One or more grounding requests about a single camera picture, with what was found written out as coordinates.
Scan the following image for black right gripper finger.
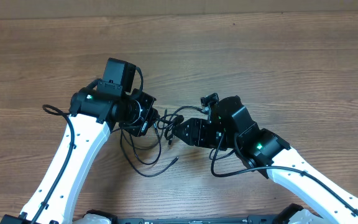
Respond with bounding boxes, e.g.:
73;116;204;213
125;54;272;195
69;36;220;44
172;126;198;146
174;118;201;133

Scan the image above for black usb cables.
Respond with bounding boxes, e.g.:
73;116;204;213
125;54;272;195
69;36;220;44
110;105;206;178

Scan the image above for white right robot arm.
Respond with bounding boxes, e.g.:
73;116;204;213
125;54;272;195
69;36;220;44
172;94;358;223

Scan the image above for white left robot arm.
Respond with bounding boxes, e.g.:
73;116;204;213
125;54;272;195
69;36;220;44
1;58;157;223

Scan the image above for brown cardboard back panel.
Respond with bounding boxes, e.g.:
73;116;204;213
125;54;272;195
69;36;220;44
0;0;358;19

